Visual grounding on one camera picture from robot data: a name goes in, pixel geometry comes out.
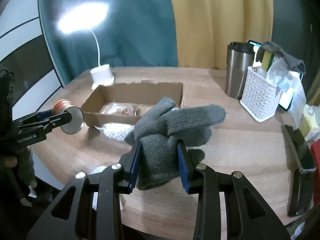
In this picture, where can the snack in clear bag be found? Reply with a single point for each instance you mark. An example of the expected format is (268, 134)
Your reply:
(124, 109)

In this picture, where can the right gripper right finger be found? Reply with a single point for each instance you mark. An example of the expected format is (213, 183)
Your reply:
(198, 178)

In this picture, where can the red tin can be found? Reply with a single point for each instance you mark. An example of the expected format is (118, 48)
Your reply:
(72, 116)

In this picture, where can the black tray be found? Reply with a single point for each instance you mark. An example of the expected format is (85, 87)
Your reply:
(300, 149)

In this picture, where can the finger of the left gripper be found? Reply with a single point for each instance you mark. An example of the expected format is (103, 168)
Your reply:
(35, 119)
(40, 130)

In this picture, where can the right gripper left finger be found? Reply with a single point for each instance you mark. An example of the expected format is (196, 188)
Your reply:
(119, 178)

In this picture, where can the teal curtain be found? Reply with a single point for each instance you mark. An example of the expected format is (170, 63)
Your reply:
(135, 33)

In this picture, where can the brown cardboard box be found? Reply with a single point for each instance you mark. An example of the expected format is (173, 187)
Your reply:
(142, 96)

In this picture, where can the clear plastic bags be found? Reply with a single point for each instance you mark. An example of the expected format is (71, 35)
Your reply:
(293, 99)

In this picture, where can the gloved left hand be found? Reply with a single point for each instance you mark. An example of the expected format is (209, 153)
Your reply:
(17, 174)

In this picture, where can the grey knitted glove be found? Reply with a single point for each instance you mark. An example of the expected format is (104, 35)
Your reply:
(159, 130)

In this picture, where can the red box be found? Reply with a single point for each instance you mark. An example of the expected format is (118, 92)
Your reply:
(315, 150)

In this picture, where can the white desk lamp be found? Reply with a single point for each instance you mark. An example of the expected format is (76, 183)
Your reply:
(83, 19)

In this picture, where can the white perforated plastic basket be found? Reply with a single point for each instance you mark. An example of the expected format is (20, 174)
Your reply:
(260, 99)

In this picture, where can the steel thermos mug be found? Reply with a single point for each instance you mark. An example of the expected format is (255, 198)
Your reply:
(240, 55)

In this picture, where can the yellow green sponge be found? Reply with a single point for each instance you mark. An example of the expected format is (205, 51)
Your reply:
(267, 61)

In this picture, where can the yellow curtain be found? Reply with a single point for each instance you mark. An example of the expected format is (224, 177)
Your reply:
(204, 28)

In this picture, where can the dark grey sock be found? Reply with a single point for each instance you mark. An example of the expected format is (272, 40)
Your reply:
(292, 63)

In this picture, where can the white cloth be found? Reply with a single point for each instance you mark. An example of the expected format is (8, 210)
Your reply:
(116, 131)

